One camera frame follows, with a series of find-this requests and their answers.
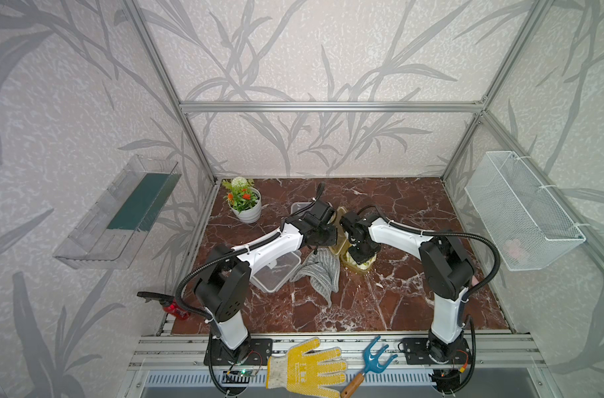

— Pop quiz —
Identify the grey striped cleaning cloth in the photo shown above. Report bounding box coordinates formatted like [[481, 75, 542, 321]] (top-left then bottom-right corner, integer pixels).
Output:
[[289, 248, 340, 308]]

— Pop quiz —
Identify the clear plastic lunch box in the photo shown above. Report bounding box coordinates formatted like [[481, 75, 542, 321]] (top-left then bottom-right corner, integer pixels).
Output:
[[290, 202, 315, 217]]

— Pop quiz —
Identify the clear lunch box lid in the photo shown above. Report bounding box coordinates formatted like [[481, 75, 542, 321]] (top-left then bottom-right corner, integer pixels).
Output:
[[251, 250, 301, 294]]

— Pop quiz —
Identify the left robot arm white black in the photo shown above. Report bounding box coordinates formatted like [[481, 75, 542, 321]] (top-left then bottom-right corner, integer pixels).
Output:
[[174, 207, 337, 353]]

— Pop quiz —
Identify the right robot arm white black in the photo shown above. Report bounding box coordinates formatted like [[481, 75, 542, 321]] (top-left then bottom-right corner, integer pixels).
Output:
[[340, 212, 501, 364]]

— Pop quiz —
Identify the white flower pot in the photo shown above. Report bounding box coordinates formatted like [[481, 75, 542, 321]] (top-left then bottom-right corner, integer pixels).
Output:
[[231, 187, 262, 224]]

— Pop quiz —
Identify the green artificial plant with flowers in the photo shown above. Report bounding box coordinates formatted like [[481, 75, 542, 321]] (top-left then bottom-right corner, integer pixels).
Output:
[[222, 177, 255, 210]]

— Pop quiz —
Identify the teal garden hand fork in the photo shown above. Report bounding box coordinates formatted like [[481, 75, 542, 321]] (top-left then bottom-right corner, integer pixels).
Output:
[[340, 335, 398, 398]]

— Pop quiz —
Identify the yellow work glove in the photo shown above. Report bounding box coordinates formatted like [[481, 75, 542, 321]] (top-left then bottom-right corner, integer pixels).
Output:
[[265, 338, 348, 398]]

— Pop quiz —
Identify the red black spray bottle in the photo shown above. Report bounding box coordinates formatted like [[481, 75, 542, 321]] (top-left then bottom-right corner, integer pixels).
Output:
[[137, 291, 190, 320]]

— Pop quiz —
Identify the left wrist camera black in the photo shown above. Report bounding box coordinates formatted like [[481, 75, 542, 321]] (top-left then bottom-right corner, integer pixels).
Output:
[[302, 182, 335, 223]]

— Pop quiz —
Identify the white wire mesh basket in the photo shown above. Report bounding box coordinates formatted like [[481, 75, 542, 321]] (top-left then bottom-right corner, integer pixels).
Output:
[[465, 151, 587, 272]]

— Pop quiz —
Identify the clear acrylic wall shelf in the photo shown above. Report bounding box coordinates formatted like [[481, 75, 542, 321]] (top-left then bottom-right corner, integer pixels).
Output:
[[53, 155, 182, 270]]

